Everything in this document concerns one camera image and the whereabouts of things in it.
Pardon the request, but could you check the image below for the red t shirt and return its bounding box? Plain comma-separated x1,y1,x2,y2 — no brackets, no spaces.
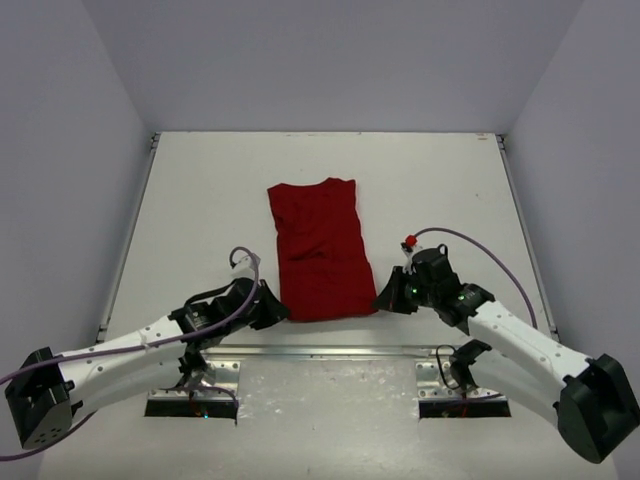
267,178,376,323

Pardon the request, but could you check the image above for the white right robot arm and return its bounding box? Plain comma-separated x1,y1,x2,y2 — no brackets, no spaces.
373,236,639,464

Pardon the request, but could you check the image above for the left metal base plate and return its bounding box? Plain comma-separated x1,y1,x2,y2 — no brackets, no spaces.
147,358,241,402

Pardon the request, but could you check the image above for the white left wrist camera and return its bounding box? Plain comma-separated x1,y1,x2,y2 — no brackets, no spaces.
231,254,260,279

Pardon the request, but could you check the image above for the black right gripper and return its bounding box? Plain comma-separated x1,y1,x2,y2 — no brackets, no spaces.
371,267,438,316

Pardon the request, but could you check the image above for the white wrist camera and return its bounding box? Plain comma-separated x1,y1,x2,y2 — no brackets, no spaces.
231,254,260,279
401,235,423,274

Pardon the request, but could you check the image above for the metal base plate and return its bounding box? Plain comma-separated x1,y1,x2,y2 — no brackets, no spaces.
147,358,241,402
415,357,506,403

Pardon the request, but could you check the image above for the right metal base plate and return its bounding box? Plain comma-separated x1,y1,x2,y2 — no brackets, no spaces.
415,357,506,403

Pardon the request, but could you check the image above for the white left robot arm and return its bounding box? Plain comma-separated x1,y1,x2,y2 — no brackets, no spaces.
5,278,290,457

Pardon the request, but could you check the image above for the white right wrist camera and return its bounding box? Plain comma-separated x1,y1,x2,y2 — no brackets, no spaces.
401,235,423,274

